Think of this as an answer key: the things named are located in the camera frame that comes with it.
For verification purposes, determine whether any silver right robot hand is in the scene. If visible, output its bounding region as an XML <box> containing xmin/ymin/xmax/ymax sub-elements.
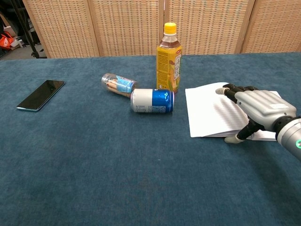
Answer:
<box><xmin>215</xmin><ymin>83</ymin><xmax>297</xmax><ymax>144</ymax></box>

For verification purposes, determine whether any white book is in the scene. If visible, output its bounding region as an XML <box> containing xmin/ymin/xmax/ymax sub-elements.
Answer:
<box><xmin>184</xmin><ymin>82</ymin><xmax>283</xmax><ymax>142</ymax></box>

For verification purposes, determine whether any yellow tea bottle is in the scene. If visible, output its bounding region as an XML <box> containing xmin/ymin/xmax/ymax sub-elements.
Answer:
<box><xmin>156</xmin><ymin>22</ymin><xmax>183</xmax><ymax>94</ymax></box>

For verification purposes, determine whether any blue and silver can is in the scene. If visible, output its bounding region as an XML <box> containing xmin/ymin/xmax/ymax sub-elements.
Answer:
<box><xmin>130</xmin><ymin>88</ymin><xmax>175</xmax><ymax>114</ymax></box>

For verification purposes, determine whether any woven rattan folding screen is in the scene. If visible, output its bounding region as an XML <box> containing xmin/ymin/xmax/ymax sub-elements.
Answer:
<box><xmin>22</xmin><ymin>0</ymin><xmax>301</xmax><ymax>59</ymax></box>

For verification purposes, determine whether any clear plastic snack jar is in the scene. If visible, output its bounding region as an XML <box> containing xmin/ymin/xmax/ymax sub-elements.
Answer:
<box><xmin>101</xmin><ymin>73</ymin><xmax>139</xmax><ymax>99</ymax></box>

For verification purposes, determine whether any blue velvet tablecloth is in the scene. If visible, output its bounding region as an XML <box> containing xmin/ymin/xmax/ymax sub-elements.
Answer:
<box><xmin>0</xmin><ymin>51</ymin><xmax>301</xmax><ymax>226</ymax></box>

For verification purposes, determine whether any black smartphone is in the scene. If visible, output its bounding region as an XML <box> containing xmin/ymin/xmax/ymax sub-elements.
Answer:
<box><xmin>16</xmin><ymin>80</ymin><xmax>66</xmax><ymax>113</ymax></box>

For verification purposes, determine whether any black tripod stand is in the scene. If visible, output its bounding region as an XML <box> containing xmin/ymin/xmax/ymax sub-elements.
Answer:
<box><xmin>8</xmin><ymin>0</ymin><xmax>48</xmax><ymax>59</ymax></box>

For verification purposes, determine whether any orange bag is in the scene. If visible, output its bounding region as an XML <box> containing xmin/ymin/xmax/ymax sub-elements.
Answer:
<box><xmin>0</xmin><ymin>32</ymin><xmax>15</xmax><ymax>50</ymax></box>

